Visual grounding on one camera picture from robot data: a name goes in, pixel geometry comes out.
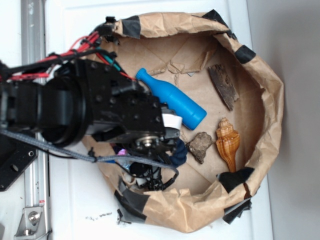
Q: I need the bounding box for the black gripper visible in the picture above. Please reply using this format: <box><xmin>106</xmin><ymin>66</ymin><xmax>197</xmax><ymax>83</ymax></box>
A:
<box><xmin>53</xmin><ymin>59</ymin><xmax>180</xmax><ymax>158</ymax></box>

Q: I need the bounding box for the white paper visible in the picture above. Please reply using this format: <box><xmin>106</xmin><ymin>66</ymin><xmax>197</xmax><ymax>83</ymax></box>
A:
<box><xmin>123</xmin><ymin>173</ymin><xmax>147</xmax><ymax>188</ymax></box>

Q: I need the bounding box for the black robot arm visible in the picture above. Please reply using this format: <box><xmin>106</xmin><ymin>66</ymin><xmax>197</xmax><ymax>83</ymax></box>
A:
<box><xmin>0</xmin><ymin>59</ymin><xmax>180</xmax><ymax>156</ymax></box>

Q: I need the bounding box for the blue plastic bottle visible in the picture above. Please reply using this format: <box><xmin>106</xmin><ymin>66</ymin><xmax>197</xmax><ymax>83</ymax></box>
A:
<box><xmin>135</xmin><ymin>68</ymin><xmax>207</xmax><ymax>130</ymax></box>

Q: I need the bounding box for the grey brown rock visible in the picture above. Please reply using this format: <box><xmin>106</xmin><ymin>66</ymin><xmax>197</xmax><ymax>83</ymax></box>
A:
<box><xmin>187</xmin><ymin>132</ymin><xmax>213</xmax><ymax>164</ymax></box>

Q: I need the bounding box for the brown paper bag basin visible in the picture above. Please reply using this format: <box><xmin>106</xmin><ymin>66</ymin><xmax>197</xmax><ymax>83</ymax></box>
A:
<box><xmin>98</xmin><ymin>10</ymin><xmax>284</xmax><ymax>233</ymax></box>

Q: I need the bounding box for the dark wood bark piece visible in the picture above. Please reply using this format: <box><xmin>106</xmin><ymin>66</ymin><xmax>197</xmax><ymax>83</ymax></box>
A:
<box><xmin>208</xmin><ymin>64</ymin><xmax>239</xmax><ymax>111</ymax></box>

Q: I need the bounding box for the orange striped conch shell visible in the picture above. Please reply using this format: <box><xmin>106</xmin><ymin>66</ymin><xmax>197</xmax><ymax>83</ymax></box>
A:
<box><xmin>215</xmin><ymin>117</ymin><xmax>240</xmax><ymax>173</ymax></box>

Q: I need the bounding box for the grey braided cable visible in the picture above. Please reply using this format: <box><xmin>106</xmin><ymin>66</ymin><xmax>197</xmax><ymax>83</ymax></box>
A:
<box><xmin>0</xmin><ymin>129</ymin><xmax>180</xmax><ymax>181</ymax></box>

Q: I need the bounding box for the red and black wire bundle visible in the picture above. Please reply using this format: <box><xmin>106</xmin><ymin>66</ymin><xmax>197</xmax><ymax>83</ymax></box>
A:
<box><xmin>0</xmin><ymin>16</ymin><xmax>137</xmax><ymax>83</ymax></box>

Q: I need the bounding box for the dark blue twisted rope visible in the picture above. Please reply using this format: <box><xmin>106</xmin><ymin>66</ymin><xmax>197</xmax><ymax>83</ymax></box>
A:
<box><xmin>167</xmin><ymin>138</ymin><xmax>188</xmax><ymax>167</ymax></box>

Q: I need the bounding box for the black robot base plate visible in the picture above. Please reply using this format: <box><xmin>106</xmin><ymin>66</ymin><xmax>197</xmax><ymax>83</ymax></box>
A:
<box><xmin>0</xmin><ymin>135</ymin><xmax>37</xmax><ymax>192</ymax></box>

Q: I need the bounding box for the aluminium extrusion rail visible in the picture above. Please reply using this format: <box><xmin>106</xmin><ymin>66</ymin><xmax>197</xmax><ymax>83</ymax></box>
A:
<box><xmin>20</xmin><ymin>0</ymin><xmax>52</xmax><ymax>240</ymax></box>

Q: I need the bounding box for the metal corner bracket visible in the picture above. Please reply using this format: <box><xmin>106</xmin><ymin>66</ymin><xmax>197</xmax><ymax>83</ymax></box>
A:
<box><xmin>14</xmin><ymin>206</ymin><xmax>47</xmax><ymax>240</ymax></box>

